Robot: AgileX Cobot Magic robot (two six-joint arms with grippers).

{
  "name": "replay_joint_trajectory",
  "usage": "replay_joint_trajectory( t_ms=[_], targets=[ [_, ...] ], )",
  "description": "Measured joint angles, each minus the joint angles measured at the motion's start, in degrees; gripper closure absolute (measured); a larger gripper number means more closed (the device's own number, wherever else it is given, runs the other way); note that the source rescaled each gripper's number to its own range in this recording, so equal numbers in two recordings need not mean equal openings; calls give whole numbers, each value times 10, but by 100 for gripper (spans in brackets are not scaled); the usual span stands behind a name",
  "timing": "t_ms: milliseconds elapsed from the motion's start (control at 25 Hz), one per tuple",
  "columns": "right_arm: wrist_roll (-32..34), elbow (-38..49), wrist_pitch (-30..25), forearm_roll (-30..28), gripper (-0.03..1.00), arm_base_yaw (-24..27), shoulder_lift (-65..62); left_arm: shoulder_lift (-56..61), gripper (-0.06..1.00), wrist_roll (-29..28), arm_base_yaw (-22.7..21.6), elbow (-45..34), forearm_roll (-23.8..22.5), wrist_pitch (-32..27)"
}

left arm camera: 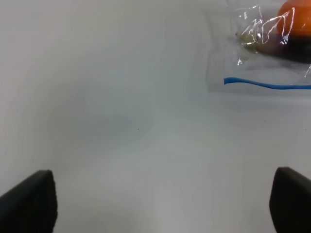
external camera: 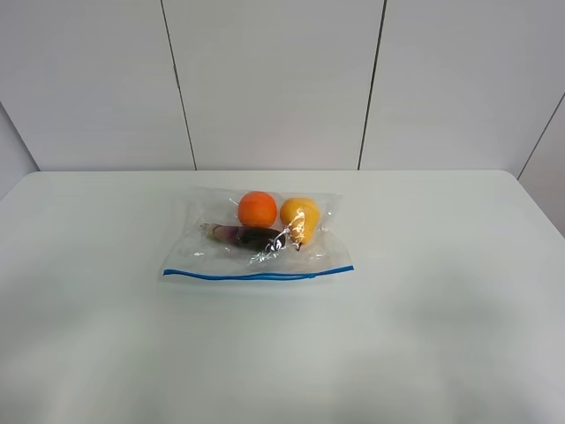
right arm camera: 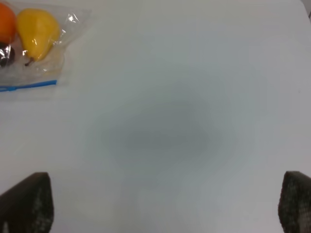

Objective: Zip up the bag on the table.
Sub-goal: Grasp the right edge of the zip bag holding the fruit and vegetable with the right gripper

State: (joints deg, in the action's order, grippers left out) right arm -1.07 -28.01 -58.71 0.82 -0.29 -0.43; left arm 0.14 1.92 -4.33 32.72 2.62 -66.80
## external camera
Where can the purple eggplant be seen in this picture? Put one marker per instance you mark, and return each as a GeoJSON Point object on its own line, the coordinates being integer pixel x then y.
{"type": "Point", "coordinates": [256, 239]}

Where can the clear zip bag blue seal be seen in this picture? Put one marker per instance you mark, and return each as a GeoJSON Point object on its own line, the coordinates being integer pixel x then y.
{"type": "Point", "coordinates": [196, 256]}

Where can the orange fruit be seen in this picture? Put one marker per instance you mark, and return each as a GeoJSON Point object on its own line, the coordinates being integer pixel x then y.
{"type": "Point", "coordinates": [257, 209]}

